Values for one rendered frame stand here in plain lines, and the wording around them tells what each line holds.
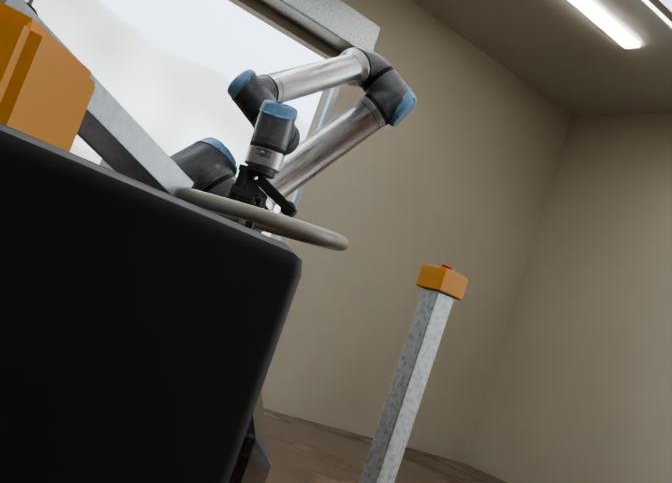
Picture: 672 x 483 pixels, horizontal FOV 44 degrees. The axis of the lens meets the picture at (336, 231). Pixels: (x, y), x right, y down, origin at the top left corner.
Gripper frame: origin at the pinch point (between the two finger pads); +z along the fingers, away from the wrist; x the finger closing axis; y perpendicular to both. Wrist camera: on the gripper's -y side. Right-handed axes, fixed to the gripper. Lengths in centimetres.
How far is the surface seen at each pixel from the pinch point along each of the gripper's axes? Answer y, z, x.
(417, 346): -51, 12, -82
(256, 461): -24, 28, 90
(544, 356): -216, -3, -665
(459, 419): -154, 85, -692
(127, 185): -26, 5, 176
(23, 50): -20, 1, 173
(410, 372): -51, 21, -81
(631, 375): -280, -8, -587
